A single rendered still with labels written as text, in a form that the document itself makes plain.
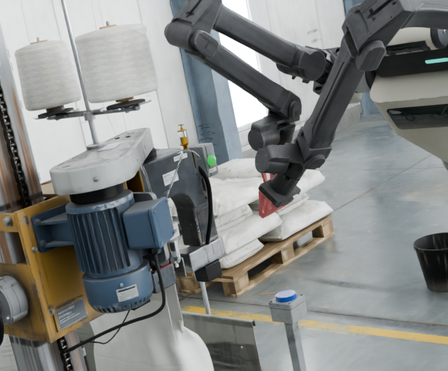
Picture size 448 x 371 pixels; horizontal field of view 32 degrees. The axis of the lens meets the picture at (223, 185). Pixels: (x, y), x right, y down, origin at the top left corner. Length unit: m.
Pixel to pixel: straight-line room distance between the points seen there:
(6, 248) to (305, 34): 8.14
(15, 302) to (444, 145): 1.12
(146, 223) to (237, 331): 0.94
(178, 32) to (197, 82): 6.35
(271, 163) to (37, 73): 0.61
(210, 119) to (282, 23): 1.87
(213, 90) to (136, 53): 6.20
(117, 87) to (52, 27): 5.27
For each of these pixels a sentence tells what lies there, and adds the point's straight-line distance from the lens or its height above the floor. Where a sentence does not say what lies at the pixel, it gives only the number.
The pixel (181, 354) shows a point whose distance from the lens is 2.22.
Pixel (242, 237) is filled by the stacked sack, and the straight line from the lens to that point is 4.88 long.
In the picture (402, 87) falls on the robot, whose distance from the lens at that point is 2.01.
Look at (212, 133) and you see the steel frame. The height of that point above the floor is 0.55.
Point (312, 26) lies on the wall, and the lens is 9.91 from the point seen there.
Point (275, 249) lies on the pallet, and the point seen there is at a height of 0.14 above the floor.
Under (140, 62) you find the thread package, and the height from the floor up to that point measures 1.60.
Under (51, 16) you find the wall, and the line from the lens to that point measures 7.02.
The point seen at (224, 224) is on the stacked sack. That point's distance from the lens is 4.92.
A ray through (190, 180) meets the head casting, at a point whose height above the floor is 1.25.
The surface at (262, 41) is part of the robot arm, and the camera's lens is 1.87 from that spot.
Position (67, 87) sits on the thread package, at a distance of 1.97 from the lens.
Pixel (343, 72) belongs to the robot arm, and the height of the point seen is 1.51.
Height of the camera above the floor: 1.66
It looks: 12 degrees down
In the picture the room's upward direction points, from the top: 11 degrees counter-clockwise
